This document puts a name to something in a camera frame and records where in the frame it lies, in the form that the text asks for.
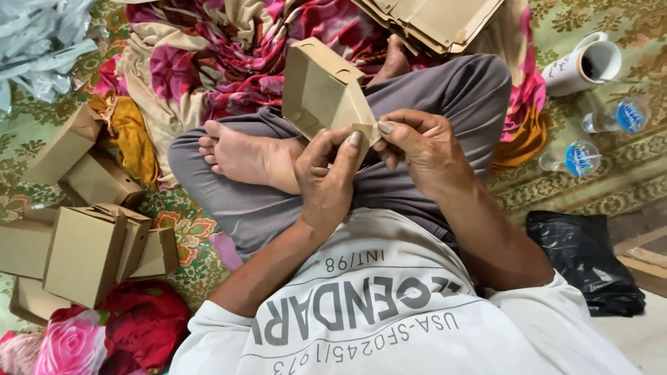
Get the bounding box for person's left hand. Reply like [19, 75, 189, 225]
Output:
[294, 126, 365, 233]

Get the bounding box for half-folded brown cardboard box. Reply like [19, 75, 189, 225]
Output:
[281, 36, 381, 148]

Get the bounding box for person's bare foot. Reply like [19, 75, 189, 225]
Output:
[197, 120, 309, 196]
[367, 34, 412, 88]

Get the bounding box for pile of finished cardboard boxes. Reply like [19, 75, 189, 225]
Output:
[0, 102, 181, 326]

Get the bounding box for plastic water cup blue lid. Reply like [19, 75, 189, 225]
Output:
[538, 140, 602, 178]
[582, 96, 651, 134]

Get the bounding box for white mug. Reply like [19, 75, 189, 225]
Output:
[541, 32, 623, 98]

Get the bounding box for pink rose print cloth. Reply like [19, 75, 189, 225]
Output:
[33, 309, 108, 375]

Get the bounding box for person's white printed shirt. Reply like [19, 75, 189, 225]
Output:
[169, 208, 643, 375]

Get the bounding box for green floral carpet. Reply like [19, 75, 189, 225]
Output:
[0, 0, 667, 334]

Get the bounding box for pink floral blanket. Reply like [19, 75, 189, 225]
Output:
[91, 0, 548, 191]

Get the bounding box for red cloth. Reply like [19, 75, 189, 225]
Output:
[49, 280, 192, 375]

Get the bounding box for black plastic bag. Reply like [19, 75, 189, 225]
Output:
[525, 210, 647, 318]

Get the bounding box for person's grey trousers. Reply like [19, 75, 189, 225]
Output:
[167, 53, 513, 262]

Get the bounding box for person's right hand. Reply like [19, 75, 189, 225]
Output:
[372, 108, 473, 202]

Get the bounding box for light pink cloth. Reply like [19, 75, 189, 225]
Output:
[208, 231, 245, 273]

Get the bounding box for wooden door sill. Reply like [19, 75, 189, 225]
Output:
[613, 225, 667, 299]

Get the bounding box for stack of flat cardboard blanks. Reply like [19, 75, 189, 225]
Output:
[351, 0, 505, 56]

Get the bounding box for heap of clear plastic bags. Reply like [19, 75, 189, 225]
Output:
[0, 0, 100, 113]

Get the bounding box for mustard yellow cloth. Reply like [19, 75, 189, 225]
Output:
[88, 95, 160, 186]
[491, 104, 549, 169]

